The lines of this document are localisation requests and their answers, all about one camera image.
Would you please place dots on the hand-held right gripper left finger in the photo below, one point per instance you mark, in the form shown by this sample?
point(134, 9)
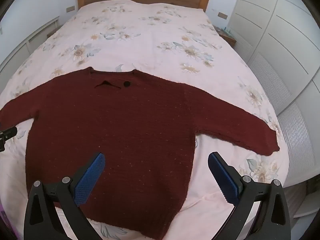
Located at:
point(90, 177)

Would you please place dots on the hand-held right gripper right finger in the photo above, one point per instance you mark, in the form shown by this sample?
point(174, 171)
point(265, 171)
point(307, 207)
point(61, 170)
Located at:
point(222, 177)

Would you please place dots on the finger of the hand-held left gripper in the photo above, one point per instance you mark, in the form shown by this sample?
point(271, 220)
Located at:
point(8, 133)

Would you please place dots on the dark red knit sweater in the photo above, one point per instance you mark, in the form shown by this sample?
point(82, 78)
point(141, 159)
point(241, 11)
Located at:
point(125, 130)

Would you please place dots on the white low cabinet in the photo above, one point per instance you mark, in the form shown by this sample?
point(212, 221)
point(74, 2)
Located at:
point(30, 40)

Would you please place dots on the wooden nightstand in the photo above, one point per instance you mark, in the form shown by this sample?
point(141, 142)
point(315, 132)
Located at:
point(228, 38)

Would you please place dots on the pink floral bed cover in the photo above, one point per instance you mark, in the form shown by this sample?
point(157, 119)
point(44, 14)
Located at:
point(150, 42)

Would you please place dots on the white wardrobe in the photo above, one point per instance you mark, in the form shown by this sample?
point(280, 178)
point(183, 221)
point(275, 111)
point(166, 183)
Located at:
point(280, 30)

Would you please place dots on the wall socket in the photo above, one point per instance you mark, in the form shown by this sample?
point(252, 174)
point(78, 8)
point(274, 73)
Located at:
point(222, 15)
point(70, 9)

